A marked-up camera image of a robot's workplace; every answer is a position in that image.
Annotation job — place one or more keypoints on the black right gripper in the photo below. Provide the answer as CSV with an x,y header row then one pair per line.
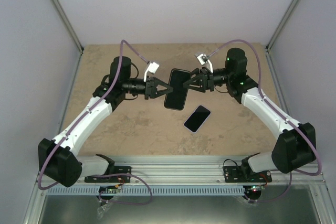
x,y
205,80

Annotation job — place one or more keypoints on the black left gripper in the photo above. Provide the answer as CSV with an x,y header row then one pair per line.
x,y
151,87

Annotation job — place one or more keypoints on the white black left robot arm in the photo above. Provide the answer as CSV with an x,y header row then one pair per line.
x,y
58,158

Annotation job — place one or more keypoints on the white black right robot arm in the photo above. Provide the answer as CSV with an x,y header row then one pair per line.
x,y
295,142

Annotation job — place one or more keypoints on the black phone with white edge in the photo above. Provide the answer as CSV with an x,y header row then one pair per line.
x,y
197,119

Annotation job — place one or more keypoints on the left controller circuit board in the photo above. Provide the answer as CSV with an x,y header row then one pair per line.
x,y
110,189

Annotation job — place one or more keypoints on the controller circuit board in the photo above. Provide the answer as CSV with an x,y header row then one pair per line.
x,y
257,188
110,189

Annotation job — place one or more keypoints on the right controller circuit board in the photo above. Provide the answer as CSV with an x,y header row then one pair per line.
x,y
257,188

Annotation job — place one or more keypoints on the clear plastic bag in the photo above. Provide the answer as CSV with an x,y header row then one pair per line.
x,y
101,211

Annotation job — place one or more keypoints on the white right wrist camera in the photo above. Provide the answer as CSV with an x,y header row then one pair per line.
x,y
204,61

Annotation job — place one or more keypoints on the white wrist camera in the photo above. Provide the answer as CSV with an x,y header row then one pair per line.
x,y
151,68
204,61

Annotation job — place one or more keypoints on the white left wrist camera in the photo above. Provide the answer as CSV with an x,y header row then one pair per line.
x,y
151,68

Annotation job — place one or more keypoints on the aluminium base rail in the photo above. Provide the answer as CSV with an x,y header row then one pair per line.
x,y
197,170

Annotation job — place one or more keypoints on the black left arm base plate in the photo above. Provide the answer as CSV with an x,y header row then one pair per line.
x,y
121,175

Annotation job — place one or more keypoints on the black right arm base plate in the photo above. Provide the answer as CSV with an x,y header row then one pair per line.
x,y
233,174

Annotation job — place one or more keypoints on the aluminium frame post right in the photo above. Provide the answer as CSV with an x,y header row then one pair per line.
x,y
285,18

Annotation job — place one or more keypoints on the aluminium frame post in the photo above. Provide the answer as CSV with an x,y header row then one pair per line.
x,y
285,18
60,11

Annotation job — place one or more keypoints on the grey slotted cable duct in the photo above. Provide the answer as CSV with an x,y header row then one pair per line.
x,y
141,190

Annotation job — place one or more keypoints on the aluminium frame post left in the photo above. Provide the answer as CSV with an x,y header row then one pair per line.
x,y
60,11

